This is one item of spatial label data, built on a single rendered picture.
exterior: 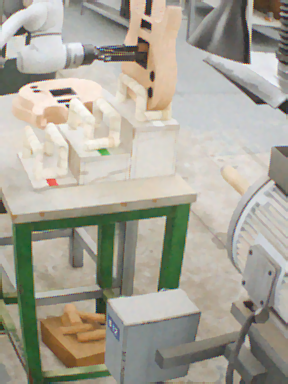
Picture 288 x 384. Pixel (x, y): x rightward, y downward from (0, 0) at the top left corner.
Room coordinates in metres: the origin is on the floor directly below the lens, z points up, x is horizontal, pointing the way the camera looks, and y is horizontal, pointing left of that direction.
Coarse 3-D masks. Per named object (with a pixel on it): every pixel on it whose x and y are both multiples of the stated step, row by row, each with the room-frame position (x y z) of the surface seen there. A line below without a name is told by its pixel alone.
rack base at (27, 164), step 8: (56, 152) 2.19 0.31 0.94; (24, 160) 2.11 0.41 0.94; (32, 160) 2.11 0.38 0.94; (48, 160) 2.12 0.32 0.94; (56, 160) 2.12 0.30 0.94; (24, 168) 2.05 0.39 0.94; (32, 168) 2.05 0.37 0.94; (32, 176) 2.00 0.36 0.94; (72, 176) 2.02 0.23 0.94; (32, 184) 1.94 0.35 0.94; (40, 184) 1.95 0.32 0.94; (64, 184) 1.97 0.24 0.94; (72, 184) 1.98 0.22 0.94
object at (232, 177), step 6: (228, 168) 1.47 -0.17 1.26; (222, 174) 1.47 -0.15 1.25; (228, 174) 1.45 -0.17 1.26; (234, 174) 1.44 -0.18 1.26; (228, 180) 1.45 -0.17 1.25; (234, 180) 1.43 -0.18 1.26; (240, 180) 1.42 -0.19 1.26; (234, 186) 1.42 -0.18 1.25; (240, 186) 1.40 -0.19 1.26; (246, 186) 1.39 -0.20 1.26; (240, 192) 1.40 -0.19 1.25
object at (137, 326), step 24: (120, 312) 1.10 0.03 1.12; (144, 312) 1.11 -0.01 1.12; (168, 312) 1.12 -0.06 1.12; (192, 312) 1.12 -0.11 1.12; (120, 336) 1.07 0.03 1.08; (144, 336) 1.08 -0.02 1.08; (168, 336) 1.10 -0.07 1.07; (192, 336) 1.12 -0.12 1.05; (120, 360) 1.07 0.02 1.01; (144, 360) 1.08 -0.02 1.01
